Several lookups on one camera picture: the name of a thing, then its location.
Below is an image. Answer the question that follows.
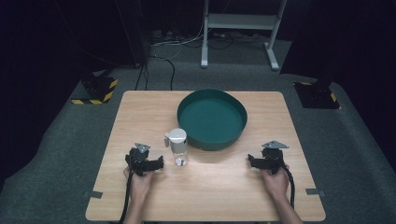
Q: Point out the bundle of dark floor cables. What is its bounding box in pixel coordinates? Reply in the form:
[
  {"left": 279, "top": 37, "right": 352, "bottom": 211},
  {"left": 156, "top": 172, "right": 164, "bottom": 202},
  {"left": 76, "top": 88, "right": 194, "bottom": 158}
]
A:
[{"left": 206, "top": 29, "right": 271, "bottom": 51}]

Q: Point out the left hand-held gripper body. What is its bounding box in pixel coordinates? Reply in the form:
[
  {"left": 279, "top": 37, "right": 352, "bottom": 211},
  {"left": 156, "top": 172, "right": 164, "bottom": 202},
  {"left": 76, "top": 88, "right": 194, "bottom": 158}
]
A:
[{"left": 124, "top": 142, "right": 157, "bottom": 177}]

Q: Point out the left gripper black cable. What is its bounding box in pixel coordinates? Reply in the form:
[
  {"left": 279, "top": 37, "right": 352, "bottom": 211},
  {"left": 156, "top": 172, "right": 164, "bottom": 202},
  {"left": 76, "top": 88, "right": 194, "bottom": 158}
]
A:
[{"left": 118, "top": 167, "right": 134, "bottom": 224}]

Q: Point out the person's left hand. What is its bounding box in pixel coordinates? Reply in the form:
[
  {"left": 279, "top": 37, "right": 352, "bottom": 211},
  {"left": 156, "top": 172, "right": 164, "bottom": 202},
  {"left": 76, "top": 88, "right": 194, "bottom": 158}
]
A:
[{"left": 122, "top": 165, "right": 157, "bottom": 203}]

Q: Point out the white metal stand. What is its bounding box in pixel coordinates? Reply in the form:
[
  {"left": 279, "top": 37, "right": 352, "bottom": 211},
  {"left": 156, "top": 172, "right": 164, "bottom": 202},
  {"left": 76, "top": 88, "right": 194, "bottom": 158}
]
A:
[{"left": 200, "top": 0, "right": 288, "bottom": 71}]

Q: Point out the black yellow striped base plate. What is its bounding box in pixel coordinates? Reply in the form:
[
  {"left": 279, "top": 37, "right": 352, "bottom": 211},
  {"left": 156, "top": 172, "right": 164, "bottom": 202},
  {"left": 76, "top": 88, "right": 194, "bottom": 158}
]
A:
[
  {"left": 70, "top": 76, "right": 120, "bottom": 106},
  {"left": 292, "top": 80, "right": 342, "bottom": 110}
]

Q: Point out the dark stand pole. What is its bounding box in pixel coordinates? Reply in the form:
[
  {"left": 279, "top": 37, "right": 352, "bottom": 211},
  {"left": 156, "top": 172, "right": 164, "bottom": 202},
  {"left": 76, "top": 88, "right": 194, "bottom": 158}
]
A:
[{"left": 279, "top": 0, "right": 335, "bottom": 91}]

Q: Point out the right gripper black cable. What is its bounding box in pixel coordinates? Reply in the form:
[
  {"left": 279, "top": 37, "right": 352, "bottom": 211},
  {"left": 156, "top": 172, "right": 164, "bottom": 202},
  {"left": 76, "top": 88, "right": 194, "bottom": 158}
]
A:
[{"left": 281, "top": 164, "right": 297, "bottom": 210}]

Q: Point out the clear soap dispenser white top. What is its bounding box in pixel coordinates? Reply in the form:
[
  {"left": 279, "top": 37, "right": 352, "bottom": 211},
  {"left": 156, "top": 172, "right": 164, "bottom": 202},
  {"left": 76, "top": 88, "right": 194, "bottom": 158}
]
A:
[{"left": 163, "top": 127, "right": 190, "bottom": 168}]

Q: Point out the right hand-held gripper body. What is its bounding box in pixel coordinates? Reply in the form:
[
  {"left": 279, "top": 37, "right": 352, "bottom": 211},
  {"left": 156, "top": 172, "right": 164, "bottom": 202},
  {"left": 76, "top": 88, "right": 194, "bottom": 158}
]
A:
[{"left": 260, "top": 140, "right": 290, "bottom": 175}]

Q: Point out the white floor cable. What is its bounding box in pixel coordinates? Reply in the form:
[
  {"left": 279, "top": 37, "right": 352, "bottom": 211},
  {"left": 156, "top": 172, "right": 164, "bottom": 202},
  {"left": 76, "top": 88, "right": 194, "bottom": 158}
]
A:
[{"left": 150, "top": 15, "right": 207, "bottom": 61}]

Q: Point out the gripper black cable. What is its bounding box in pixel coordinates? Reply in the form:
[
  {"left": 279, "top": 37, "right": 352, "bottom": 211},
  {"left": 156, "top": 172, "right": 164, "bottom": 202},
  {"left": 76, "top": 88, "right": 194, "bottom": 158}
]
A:
[
  {"left": 118, "top": 167, "right": 134, "bottom": 224},
  {"left": 281, "top": 164, "right": 297, "bottom": 210}
]

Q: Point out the black floor cable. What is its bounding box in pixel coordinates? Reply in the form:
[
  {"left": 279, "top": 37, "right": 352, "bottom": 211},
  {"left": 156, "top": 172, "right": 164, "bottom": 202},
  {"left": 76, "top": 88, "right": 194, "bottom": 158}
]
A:
[
  {"left": 150, "top": 54, "right": 177, "bottom": 91},
  {"left": 134, "top": 55, "right": 149, "bottom": 91}
]

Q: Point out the round green basin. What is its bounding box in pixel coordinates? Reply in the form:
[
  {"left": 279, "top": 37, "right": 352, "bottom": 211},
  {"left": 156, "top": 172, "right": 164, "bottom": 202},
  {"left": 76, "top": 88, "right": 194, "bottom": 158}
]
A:
[{"left": 176, "top": 88, "right": 249, "bottom": 152}]

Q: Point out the person's right hand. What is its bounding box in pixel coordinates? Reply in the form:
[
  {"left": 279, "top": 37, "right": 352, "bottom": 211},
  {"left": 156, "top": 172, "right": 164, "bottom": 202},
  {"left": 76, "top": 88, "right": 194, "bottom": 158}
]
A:
[{"left": 260, "top": 163, "right": 291, "bottom": 203}]

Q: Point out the grey tape piece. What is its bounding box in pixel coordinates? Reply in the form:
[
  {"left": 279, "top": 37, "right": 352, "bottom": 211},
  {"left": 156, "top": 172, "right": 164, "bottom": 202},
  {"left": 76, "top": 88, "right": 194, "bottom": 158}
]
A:
[
  {"left": 83, "top": 189, "right": 104, "bottom": 200},
  {"left": 304, "top": 188, "right": 326, "bottom": 198}
]

